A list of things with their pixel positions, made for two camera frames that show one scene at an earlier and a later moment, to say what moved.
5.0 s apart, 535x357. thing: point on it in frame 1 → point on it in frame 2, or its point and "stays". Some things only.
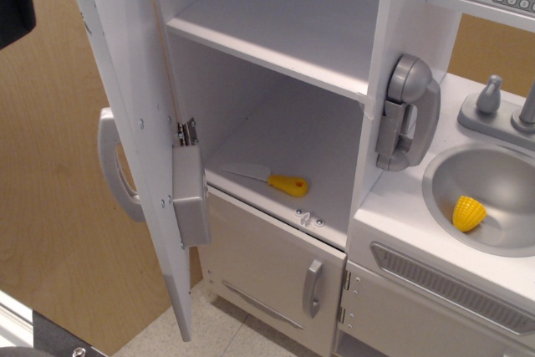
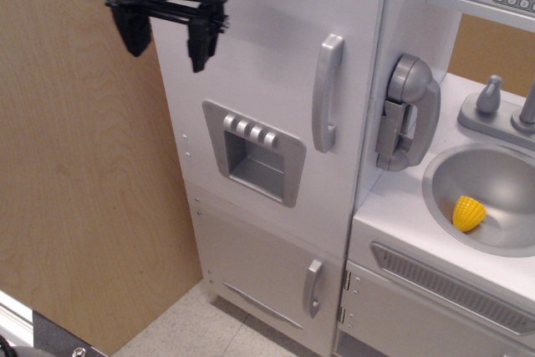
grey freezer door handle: x=311 y=289 stays
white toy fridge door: x=115 y=4 → x=277 y=122
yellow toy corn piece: x=467 y=213 stays
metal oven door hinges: x=347 y=283 stays
